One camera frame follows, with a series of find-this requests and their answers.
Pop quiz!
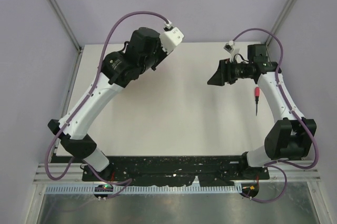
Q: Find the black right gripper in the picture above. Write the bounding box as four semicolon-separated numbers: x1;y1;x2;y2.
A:
208;58;253;86

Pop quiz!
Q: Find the red handled screwdriver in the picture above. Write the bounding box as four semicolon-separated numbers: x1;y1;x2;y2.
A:
254;86;260;116

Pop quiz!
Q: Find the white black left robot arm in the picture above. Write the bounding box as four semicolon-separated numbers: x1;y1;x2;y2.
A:
48;27;169;181

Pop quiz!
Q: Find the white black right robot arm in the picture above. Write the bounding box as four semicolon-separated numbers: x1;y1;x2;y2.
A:
207;41;317;179

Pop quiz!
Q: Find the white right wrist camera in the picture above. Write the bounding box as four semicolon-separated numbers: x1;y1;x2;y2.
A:
224;40;240;62

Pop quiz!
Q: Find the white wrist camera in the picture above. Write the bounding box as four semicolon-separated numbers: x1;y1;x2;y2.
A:
224;40;240;62
160;24;184;55

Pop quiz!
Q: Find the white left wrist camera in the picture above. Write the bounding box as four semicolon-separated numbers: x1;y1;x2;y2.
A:
160;24;184;55

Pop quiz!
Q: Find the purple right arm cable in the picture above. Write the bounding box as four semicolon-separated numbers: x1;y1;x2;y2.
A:
227;28;321;203

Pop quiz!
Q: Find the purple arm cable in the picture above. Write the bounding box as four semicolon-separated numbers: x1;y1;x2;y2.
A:
45;11;173;201
227;28;321;203

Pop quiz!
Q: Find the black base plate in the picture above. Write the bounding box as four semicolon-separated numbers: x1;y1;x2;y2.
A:
82;155;270;187

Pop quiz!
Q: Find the left aluminium corner post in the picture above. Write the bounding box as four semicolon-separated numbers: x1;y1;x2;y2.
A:
47;0;82;53

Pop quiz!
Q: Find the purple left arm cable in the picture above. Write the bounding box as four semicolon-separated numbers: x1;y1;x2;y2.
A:
45;11;173;201

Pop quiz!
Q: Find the white slotted cable duct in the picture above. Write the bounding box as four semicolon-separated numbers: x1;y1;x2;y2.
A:
45;183;242;195

